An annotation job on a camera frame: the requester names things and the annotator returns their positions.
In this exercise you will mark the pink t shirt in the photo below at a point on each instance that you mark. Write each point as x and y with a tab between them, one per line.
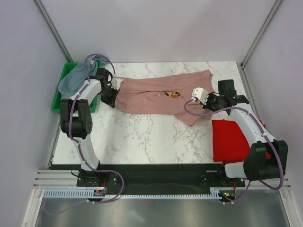
163	95

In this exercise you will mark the left white cable duct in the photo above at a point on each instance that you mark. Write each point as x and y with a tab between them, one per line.
75	193

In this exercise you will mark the green plastic bin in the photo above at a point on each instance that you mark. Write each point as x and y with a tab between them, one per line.
68	67

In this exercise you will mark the left aluminium corner post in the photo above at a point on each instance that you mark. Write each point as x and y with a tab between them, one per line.
51	26

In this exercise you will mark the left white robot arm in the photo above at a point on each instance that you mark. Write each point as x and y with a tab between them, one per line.
76	122

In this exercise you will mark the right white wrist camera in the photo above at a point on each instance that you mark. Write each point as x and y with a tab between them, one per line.
200	94

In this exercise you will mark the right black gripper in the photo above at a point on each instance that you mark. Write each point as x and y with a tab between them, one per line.
207	106

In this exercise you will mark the aluminium corner post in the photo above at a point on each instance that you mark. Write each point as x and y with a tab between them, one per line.
51	26
265	25

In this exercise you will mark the right aluminium corner post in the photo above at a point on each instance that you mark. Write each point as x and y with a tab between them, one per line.
265	25

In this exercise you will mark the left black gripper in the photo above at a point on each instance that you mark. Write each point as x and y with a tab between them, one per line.
111	102

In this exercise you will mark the right white cable duct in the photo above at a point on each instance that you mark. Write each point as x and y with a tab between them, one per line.
210	194

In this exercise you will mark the aluminium rail frame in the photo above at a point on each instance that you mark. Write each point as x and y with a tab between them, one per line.
251	206

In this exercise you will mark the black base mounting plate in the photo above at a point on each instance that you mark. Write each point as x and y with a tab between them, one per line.
166	178

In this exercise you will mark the folded red t shirt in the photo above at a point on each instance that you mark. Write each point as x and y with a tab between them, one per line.
229	143

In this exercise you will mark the white cable duct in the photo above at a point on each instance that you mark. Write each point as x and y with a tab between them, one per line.
75	193
210	194

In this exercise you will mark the grey-blue t shirt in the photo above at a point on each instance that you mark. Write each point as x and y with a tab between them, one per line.
75	79

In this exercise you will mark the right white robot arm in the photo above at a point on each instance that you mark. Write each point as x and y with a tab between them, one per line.
267	156

